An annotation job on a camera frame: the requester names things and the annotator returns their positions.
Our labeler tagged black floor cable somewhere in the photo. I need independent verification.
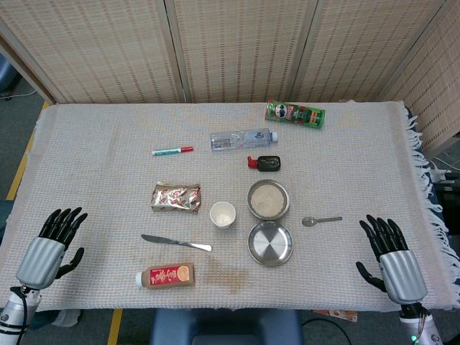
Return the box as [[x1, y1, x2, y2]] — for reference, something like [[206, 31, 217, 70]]
[[301, 316, 351, 345]]

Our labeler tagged left black grey robot hand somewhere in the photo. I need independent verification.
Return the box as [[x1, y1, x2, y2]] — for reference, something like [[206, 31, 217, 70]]
[[16, 206, 88, 290]]

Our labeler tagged empty steel plate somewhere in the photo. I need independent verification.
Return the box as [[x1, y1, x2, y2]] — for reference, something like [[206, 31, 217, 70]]
[[247, 220, 294, 267]]

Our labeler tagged green chips can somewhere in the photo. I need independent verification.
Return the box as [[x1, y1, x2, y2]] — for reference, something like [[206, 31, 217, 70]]
[[265, 99, 326, 129]]

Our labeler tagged brown drink bottle red label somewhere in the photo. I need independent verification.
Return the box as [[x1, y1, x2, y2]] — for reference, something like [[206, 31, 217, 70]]
[[135, 263, 196, 289]]

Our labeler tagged orange printed paper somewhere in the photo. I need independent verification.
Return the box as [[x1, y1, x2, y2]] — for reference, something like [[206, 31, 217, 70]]
[[311, 308, 359, 323]]

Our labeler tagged blue padded seat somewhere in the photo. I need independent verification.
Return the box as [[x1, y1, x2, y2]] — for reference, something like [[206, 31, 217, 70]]
[[149, 308, 305, 345]]

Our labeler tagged blue chair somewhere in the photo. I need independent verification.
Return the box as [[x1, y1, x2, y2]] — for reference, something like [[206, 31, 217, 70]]
[[0, 53, 19, 97]]

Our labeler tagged metal table knife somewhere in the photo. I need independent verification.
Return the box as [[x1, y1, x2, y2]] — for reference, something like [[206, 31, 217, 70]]
[[140, 234, 213, 252]]

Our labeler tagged green red marker pen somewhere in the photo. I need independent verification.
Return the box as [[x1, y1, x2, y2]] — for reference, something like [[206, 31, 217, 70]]
[[152, 145, 195, 157]]

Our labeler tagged small metal spoon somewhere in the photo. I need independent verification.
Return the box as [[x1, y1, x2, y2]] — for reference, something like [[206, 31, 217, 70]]
[[301, 216, 343, 227]]

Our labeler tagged bamboo folding screen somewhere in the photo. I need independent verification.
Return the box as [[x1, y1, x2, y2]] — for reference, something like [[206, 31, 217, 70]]
[[0, 0, 460, 155]]

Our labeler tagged right black grey robot hand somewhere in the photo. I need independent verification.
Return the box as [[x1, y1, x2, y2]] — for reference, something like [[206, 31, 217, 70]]
[[355, 214, 428, 305]]

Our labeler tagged black sauce bottle red cap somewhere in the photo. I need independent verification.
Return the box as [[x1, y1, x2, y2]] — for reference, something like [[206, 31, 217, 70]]
[[247, 155, 282, 171]]

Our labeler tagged steel bowl with rice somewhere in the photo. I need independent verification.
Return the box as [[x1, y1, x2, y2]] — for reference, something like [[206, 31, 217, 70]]
[[247, 179, 290, 221]]

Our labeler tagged black box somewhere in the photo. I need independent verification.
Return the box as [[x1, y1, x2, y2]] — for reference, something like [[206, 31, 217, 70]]
[[431, 172, 460, 231]]

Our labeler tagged white paper cup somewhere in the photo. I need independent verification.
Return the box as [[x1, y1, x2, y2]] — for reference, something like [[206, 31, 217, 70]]
[[209, 201, 236, 230]]

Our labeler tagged silver snack packet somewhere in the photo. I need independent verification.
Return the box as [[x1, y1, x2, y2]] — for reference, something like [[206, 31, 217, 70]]
[[149, 182, 202, 216]]

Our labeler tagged clear plastic water bottle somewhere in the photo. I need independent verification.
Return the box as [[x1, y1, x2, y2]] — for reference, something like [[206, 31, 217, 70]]
[[209, 130, 279, 152]]

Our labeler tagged white plastic bag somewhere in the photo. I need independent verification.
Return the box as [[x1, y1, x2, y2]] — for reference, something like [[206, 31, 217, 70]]
[[53, 309, 81, 328]]

